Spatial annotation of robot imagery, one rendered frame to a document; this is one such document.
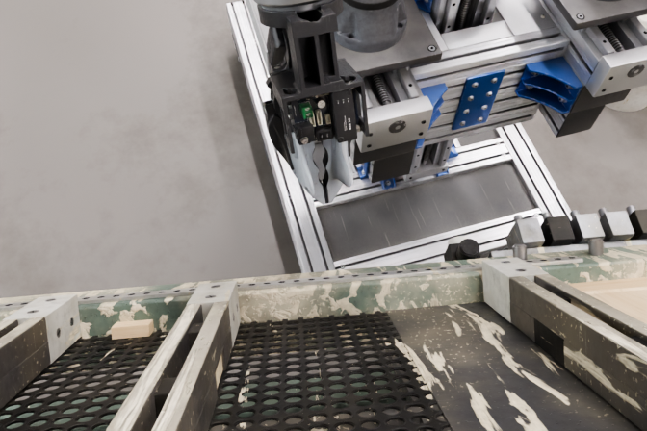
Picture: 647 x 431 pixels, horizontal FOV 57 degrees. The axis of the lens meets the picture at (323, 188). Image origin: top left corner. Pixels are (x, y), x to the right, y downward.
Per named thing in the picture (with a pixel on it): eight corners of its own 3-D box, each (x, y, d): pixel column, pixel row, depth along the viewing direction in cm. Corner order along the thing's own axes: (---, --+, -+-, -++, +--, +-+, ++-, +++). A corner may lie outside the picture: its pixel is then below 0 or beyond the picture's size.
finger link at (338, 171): (338, 226, 58) (326, 142, 54) (323, 196, 63) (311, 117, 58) (369, 218, 59) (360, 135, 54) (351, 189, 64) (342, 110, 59)
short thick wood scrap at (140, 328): (154, 330, 99) (152, 318, 99) (149, 336, 96) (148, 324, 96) (116, 333, 99) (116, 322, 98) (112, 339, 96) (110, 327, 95)
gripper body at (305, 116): (289, 162, 52) (264, 23, 45) (271, 122, 59) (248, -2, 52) (374, 141, 53) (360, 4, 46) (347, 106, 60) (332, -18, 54)
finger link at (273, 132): (276, 173, 59) (260, 90, 54) (274, 166, 60) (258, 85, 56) (323, 163, 60) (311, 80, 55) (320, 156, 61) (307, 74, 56)
